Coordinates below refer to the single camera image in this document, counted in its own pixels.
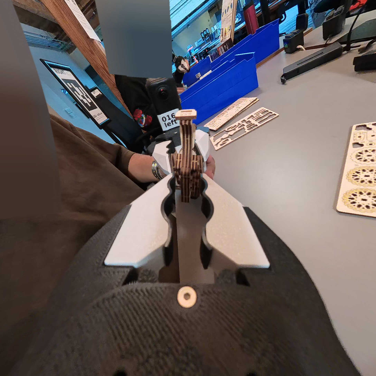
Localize standing display board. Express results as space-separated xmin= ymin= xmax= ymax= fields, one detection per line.
xmin=219 ymin=0 xmax=238 ymax=45

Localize wooden model assembly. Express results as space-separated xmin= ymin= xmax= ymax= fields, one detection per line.
xmin=170 ymin=109 xmax=204 ymax=204

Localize wooden cutout frame sheet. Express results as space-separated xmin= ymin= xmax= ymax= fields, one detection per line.
xmin=210 ymin=107 xmax=279 ymax=151

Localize person's left forearm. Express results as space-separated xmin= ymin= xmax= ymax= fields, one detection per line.
xmin=128 ymin=152 xmax=156 ymax=184

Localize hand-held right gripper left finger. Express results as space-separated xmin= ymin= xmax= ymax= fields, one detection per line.
xmin=104 ymin=174 xmax=176 ymax=274

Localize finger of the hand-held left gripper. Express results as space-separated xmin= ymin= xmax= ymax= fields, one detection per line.
xmin=152 ymin=139 xmax=174 ymax=176
xmin=194 ymin=129 xmax=211 ymax=161

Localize black battery charger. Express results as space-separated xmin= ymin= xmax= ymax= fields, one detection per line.
xmin=322 ymin=9 xmax=345 ymax=41
xmin=283 ymin=29 xmax=305 ymax=54

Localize black power strip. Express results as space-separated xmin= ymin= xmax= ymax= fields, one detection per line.
xmin=280 ymin=42 xmax=344 ymax=85

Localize wooden gear parts sheet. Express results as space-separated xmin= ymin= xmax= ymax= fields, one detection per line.
xmin=336 ymin=122 xmax=376 ymax=218

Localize stacked wooden parts sheets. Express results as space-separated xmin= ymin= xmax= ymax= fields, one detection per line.
xmin=203 ymin=97 xmax=260 ymax=132

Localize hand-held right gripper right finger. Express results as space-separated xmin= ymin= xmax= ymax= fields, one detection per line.
xmin=202 ymin=177 xmax=271 ymax=269

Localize small black box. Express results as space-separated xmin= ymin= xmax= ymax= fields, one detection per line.
xmin=352 ymin=53 xmax=376 ymax=72

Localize grey desk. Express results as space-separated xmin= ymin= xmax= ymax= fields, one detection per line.
xmin=170 ymin=15 xmax=376 ymax=376

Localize person's left hand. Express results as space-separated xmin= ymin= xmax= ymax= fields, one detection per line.
xmin=205 ymin=155 xmax=217 ymax=180

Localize red cylinder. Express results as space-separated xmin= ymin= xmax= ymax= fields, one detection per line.
xmin=243 ymin=2 xmax=260 ymax=36

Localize brown shirt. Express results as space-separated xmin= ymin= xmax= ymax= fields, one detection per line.
xmin=0 ymin=114 xmax=149 ymax=338

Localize framed marker poster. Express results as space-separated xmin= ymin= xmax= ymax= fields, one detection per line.
xmin=40 ymin=59 xmax=111 ymax=130

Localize dark grey flat case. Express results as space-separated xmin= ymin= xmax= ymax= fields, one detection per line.
xmin=338 ymin=18 xmax=376 ymax=45

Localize wooden beam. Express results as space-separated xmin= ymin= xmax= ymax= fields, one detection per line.
xmin=38 ymin=0 xmax=133 ymax=118

